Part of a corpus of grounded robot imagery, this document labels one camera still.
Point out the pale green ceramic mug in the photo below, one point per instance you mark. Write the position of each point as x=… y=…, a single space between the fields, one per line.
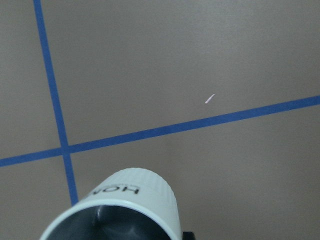
x=131 y=204

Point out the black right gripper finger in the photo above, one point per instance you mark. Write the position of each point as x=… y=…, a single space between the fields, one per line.
x=188 y=235

